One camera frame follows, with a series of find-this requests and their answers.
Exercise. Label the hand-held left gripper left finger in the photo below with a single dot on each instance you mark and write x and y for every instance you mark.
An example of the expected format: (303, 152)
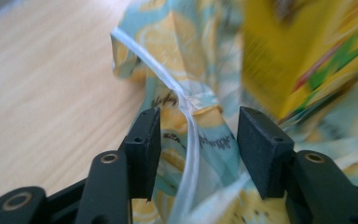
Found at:
(144, 149)

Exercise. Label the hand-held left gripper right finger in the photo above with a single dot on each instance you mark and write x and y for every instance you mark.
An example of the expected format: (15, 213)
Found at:
(262, 149)

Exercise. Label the fruit print plastic bag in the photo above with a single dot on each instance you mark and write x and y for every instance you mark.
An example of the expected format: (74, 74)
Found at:
(205, 93)

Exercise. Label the yellow box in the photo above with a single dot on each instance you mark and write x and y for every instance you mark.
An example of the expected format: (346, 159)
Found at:
(292, 53)

